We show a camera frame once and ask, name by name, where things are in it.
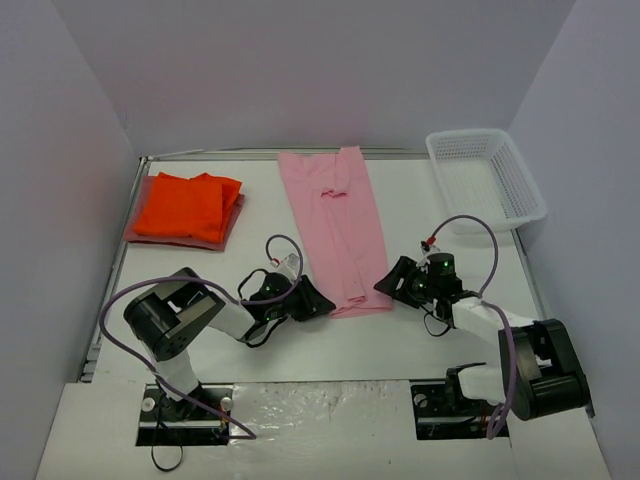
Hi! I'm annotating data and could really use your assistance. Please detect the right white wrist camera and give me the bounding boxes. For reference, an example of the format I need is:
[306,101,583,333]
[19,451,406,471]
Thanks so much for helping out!
[420,237,441,260]

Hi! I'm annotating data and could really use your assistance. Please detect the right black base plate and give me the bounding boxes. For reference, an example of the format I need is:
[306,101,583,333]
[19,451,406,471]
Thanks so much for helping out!
[410,380,494,441]

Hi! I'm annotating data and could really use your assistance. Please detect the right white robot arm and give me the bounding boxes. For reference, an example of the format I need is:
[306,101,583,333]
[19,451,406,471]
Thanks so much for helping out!
[374,252,591,421]

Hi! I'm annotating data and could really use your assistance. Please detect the purple cable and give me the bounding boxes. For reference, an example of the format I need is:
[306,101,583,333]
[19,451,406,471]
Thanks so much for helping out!
[424,215,519,440]
[99,234,306,441]

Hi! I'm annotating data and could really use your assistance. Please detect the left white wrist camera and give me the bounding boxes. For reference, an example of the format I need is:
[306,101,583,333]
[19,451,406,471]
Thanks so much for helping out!
[276,253,301,282]

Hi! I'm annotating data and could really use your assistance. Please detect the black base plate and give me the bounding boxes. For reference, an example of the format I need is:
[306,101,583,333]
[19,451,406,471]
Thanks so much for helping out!
[410,380,494,441]
[136,385,230,447]

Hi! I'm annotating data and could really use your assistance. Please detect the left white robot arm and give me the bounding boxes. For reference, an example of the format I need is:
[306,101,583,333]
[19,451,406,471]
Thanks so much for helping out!
[124,269,336,418]

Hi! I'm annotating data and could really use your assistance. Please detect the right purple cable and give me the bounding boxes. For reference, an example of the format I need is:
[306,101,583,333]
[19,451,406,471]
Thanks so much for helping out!
[424,215,519,440]

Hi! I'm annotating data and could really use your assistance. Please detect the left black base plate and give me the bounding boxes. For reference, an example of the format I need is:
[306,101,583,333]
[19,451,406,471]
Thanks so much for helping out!
[136,385,230,447]

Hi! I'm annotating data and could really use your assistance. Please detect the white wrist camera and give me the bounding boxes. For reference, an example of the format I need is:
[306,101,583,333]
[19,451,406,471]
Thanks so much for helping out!
[276,253,301,282]
[420,237,441,260]

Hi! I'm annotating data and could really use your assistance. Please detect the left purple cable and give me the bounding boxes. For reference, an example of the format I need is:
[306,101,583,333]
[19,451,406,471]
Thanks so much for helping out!
[99,234,306,441]

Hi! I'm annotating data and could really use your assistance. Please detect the white plastic basket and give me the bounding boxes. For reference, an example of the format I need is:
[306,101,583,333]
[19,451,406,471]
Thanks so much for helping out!
[425,128,547,234]

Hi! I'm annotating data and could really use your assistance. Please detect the folded orange t shirt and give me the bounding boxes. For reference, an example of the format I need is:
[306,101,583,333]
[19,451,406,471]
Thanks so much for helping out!
[133,171,244,245]

